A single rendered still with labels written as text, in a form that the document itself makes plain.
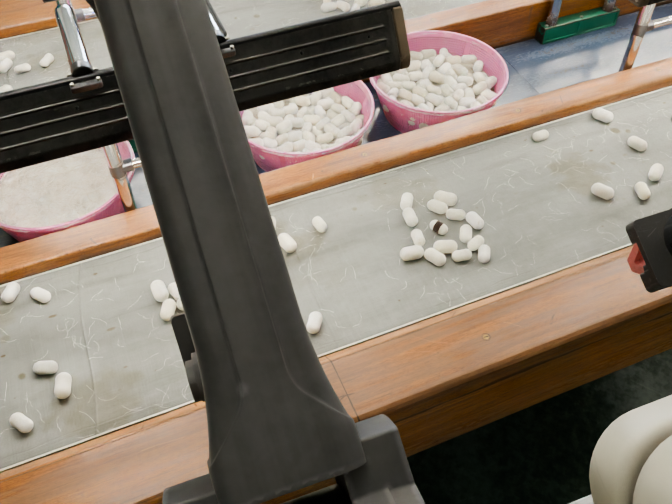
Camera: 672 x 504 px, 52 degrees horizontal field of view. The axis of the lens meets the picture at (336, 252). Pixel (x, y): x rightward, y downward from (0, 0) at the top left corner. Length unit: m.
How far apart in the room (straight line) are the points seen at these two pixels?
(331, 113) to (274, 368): 1.07
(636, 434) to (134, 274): 0.89
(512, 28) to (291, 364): 1.40
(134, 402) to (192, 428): 0.10
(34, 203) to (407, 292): 0.64
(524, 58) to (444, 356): 0.86
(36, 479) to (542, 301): 0.69
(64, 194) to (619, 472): 1.08
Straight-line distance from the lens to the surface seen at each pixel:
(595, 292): 1.06
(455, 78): 1.42
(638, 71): 1.49
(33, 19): 1.67
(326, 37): 0.86
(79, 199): 1.24
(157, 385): 0.97
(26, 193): 1.28
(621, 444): 0.29
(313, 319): 0.97
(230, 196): 0.29
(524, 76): 1.57
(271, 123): 1.31
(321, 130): 1.29
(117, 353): 1.01
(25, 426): 0.98
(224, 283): 0.29
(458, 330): 0.97
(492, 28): 1.60
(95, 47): 1.58
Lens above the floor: 1.56
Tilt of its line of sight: 50 degrees down
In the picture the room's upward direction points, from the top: 1 degrees counter-clockwise
